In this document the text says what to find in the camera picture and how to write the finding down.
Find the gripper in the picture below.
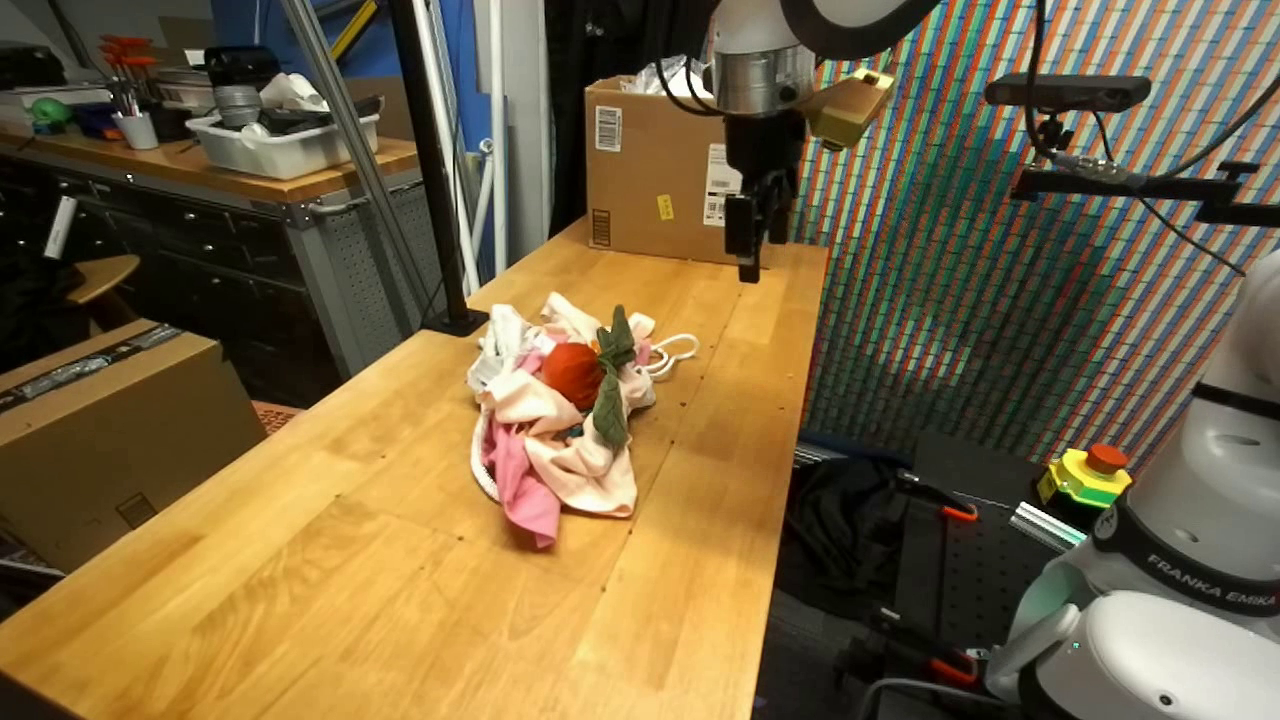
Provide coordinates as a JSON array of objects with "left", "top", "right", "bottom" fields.
[{"left": 724, "top": 108, "right": 807, "bottom": 285}]

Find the white towel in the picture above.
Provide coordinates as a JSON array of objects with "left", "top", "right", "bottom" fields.
[{"left": 466, "top": 291, "right": 658, "bottom": 411}]

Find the light pink cloth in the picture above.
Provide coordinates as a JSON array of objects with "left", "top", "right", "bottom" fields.
[{"left": 478, "top": 368, "right": 641, "bottom": 519}]

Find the cardboard box with labels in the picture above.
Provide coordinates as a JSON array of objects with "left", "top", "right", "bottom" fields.
[{"left": 584, "top": 75, "right": 803, "bottom": 270}]

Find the clear plastic bag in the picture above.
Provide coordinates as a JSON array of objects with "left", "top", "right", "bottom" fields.
[{"left": 620, "top": 55, "right": 718, "bottom": 102}]

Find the orange plush with green leaves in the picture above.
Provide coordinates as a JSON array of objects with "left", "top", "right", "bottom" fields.
[{"left": 540, "top": 304, "right": 641, "bottom": 451}]

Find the black bag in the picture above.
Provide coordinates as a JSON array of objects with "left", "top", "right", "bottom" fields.
[{"left": 788, "top": 455, "right": 913, "bottom": 593}]

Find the black pole with base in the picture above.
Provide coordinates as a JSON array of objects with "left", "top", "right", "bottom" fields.
[{"left": 388, "top": 0, "right": 490, "bottom": 337}]

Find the yellow emergency stop button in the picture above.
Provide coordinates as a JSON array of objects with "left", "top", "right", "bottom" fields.
[{"left": 1036, "top": 442, "right": 1134, "bottom": 513}]

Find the aluminium profile piece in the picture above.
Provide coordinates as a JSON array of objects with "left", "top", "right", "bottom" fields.
[{"left": 1009, "top": 500, "right": 1088, "bottom": 553}]

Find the white plastic bin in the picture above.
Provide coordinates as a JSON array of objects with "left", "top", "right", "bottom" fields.
[{"left": 186, "top": 108, "right": 382, "bottom": 182}]

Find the workbench with dark drawers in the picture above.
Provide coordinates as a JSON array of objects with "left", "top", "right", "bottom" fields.
[{"left": 0, "top": 128, "right": 446, "bottom": 406}]

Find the white cup with tools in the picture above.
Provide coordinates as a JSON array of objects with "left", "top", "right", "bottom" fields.
[{"left": 98, "top": 35, "right": 162, "bottom": 152}]

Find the wooden stool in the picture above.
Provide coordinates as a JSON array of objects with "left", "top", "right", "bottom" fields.
[{"left": 63, "top": 253, "right": 142, "bottom": 307}]

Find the large cardboard box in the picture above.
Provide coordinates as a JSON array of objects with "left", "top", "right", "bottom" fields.
[{"left": 0, "top": 319, "right": 268, "bottom": 574}]

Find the small white rope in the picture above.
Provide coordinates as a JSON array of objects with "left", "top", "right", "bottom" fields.
[{"left": 640, "top": 332, "right": 702, "bottom": 382}]

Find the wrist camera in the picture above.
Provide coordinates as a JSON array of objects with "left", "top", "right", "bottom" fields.
[{"left": 803, "top": 67, "right": 897, "bottom": 152}]

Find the camera on mount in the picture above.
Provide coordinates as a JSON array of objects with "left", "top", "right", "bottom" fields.
[{"left": 984, "top": 71, "right": 1280, "bottom": 227}]

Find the big white rope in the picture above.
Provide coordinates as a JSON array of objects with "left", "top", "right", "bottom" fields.
[{"left": 469, "top": 410, "right": 501, "bottom": 503}]

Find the aluminium frame bar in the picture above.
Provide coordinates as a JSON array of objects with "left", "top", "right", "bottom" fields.
[{"left": 279, "top": 0, "right": 426, "bottom": 313}]

